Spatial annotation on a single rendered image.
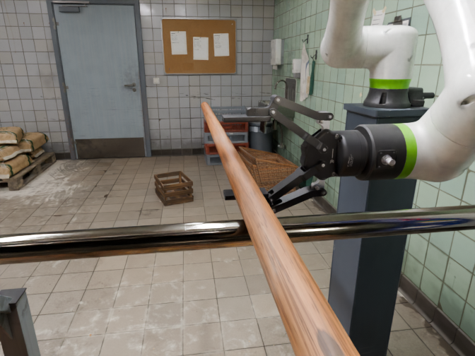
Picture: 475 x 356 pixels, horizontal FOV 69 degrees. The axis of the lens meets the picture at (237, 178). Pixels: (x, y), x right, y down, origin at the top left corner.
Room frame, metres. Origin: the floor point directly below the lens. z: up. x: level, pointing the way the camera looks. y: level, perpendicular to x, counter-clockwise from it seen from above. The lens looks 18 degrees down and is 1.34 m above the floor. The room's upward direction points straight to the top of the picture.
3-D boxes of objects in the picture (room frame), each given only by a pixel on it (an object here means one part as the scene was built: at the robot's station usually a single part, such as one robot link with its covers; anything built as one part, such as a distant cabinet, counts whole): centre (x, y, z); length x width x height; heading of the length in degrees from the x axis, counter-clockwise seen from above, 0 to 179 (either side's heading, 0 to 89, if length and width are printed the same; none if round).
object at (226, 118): (0.52, -0.01, 1.26); 0.07 x 0.03 x 0.01; 98
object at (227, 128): (4.78, 0.17, 0.53); 0.60 x 0.40 x 0.16; 95
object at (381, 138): (0.55, -0.22, 1.20); 0.12 x 0.06 x 0.09; 8
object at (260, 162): (3.54, -0.32, 0.32); 0.56 x 0.49 x 0.28; 16
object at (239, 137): (4.78, 0.18, 0.38); 0.60 x 0.40 x 0.16; 96
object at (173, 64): (5.14, 0.52, 1.55); 1.04 x 0.03 x 0.74; 98
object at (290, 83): (4.34, -0.47, 0.71); 0.47 x 0.36 x 0.91; 8
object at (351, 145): (0.54, -0.15, 1.20); 0.09 x 0.07 x 0.08; 98
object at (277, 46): (4.85, -0.52, 1.44); 0.28 x 0.11 x 0.38; 8
